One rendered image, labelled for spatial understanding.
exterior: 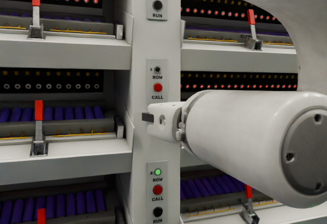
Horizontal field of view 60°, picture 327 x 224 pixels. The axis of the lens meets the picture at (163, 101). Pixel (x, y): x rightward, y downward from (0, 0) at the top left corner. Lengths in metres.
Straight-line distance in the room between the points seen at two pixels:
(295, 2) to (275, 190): 0.14
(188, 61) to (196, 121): 0.29
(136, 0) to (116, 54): 0.10
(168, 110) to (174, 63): 0.21
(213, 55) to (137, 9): 0.17
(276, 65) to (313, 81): 0.37
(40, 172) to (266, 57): 0.50
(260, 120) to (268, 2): 0.10
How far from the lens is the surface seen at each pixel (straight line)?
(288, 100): 0.21
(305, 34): 0.30
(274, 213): 0.77
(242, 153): 0.22
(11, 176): 0.54
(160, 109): 0.37
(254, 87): 0.84
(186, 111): 0.32
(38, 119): 0.53
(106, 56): 0.52
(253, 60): 0.64
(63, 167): 0.53
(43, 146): 0.55
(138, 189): 0.55
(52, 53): 0.51
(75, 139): 0.56
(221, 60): 0.60
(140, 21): 0.53
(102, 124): 0.58
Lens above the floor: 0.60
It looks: 3 degrees down
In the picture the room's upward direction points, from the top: straight up
